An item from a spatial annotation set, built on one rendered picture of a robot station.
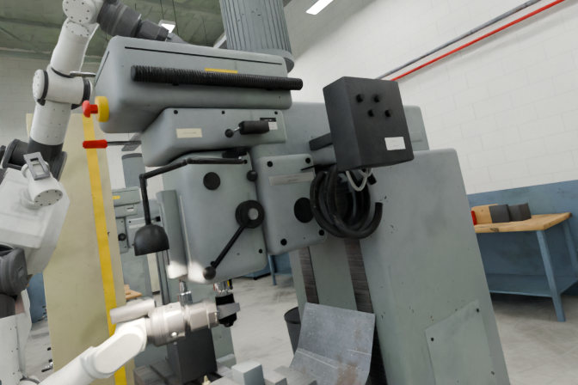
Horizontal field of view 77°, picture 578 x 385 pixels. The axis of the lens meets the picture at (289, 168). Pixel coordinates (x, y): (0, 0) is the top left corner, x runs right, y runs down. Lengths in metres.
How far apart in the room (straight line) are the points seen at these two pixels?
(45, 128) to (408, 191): 1.08
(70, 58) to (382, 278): 1.03
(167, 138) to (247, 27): 0.45
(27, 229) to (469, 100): 4.79
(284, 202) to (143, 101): 0.42
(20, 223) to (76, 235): 1.50
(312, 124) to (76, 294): 1.96
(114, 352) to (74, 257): 1.72
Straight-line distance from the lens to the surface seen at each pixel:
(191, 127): 0.89
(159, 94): 0.88
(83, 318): 2.68
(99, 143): 1.04
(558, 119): 4.81
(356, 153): 0.82
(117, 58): 0.89
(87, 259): 2.65
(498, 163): 5.03
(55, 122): 1.27
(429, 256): 1.21
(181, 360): 1.38
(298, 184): 1.00
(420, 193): 1.20
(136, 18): 1.08
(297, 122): 1.06
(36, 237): 1.14
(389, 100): 0.94
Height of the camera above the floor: 1.46
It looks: 6 degrees up
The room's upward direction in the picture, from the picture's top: 10 degrees counter-clockwise
